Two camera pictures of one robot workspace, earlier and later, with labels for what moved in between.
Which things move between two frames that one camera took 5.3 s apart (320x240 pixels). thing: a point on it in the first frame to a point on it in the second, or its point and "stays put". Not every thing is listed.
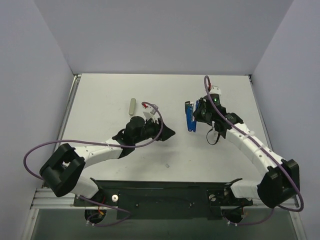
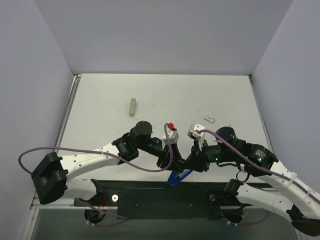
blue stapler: [191, 120] to [173, 181]
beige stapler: [132, 106] stays put
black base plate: [164, 200] stays put
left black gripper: [158, 131] to [166, 158]
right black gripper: [198, 113] to [196, 158]
